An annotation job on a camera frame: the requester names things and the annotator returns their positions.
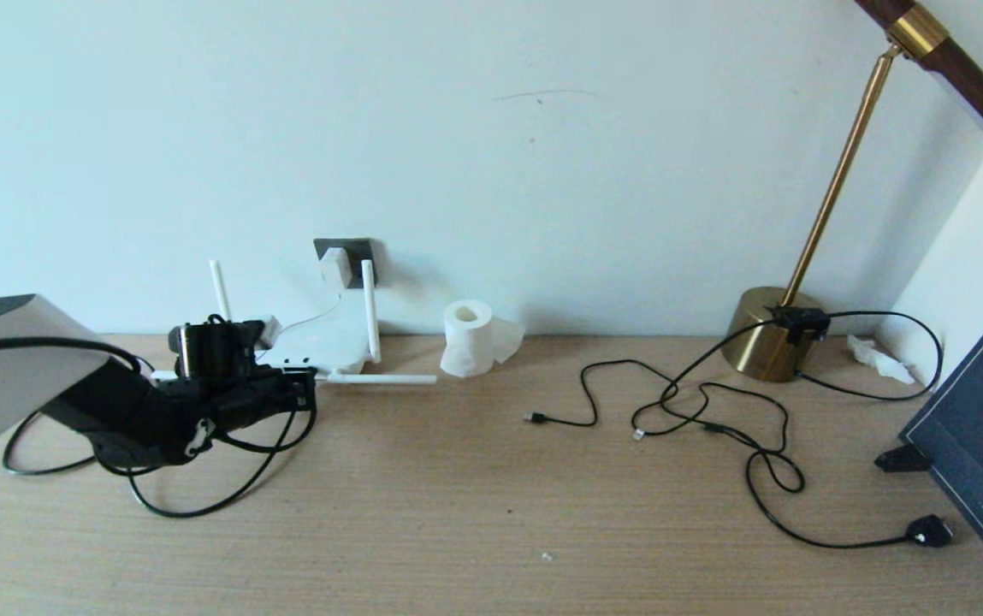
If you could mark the white power adapter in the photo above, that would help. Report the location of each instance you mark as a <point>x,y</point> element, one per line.
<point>335,268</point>

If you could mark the brass desk lamp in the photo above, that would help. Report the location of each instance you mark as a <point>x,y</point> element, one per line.
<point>760,348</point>

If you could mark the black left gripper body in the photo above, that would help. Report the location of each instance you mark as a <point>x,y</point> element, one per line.
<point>245,402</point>

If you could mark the white router with antennas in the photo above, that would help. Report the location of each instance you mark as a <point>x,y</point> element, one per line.
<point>328,338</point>

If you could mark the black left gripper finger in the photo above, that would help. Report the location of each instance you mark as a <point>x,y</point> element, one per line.
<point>304,399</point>
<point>302,380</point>

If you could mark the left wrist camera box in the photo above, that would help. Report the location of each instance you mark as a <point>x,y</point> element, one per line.
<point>269,331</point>

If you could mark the white toilet paper roll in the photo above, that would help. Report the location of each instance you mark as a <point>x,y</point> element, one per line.
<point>467,340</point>

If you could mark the crumpled white tissue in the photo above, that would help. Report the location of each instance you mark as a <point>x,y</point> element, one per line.
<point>880,359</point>

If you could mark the grey wall socket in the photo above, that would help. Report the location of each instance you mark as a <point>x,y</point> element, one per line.
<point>363,254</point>

